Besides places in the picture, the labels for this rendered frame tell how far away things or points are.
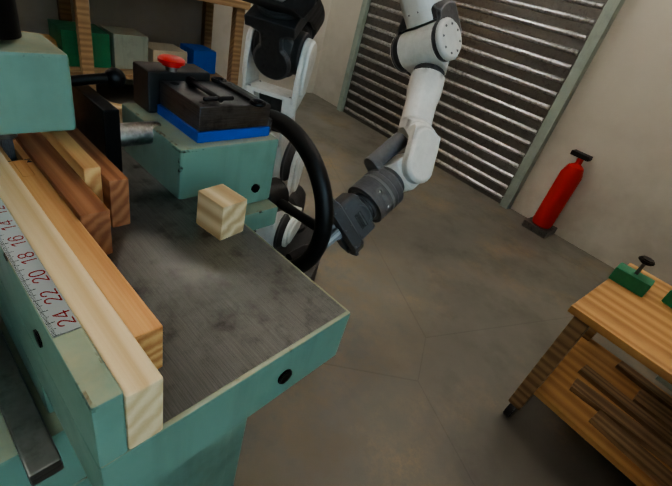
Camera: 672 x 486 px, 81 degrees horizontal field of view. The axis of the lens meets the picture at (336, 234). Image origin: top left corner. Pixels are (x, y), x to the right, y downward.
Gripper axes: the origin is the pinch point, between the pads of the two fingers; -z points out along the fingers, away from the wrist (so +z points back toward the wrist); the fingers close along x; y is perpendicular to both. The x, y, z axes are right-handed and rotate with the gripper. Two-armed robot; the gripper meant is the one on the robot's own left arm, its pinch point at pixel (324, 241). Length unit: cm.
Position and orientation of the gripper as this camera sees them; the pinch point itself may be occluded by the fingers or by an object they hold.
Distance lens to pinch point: 72.8
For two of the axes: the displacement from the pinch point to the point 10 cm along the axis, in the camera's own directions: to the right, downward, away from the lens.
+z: 6.9, -6.3, 3.4
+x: -4.9, -7.6, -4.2
